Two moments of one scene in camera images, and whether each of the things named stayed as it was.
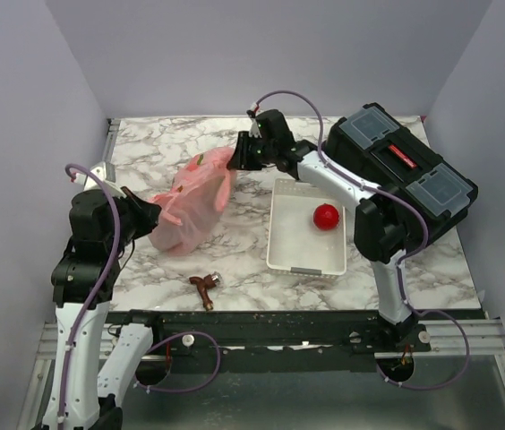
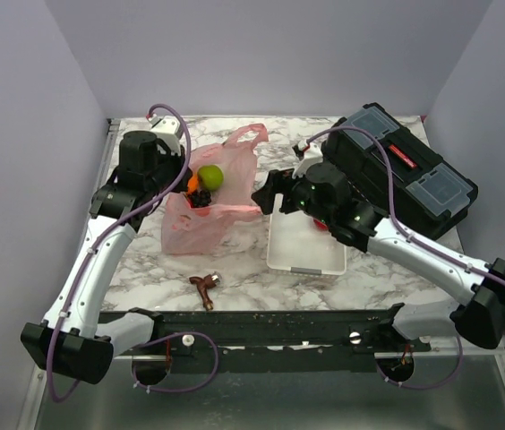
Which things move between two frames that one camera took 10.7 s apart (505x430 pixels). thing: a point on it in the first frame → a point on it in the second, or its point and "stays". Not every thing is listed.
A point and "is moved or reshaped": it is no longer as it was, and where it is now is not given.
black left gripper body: (134, 220) → (168, 165)
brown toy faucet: (204, 284) stays
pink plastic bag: (199, 192) is moved or reshaped
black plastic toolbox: (371, 145) stays
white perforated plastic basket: (296, 246) stays
